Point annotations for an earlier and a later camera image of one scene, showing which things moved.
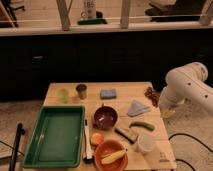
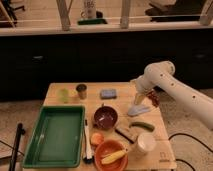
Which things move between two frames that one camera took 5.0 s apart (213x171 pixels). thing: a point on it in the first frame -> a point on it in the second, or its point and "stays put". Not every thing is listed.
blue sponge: (108, 94) stays put
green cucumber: (142, 124) stays put
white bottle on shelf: (89, 9) stays put
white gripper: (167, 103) -> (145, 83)
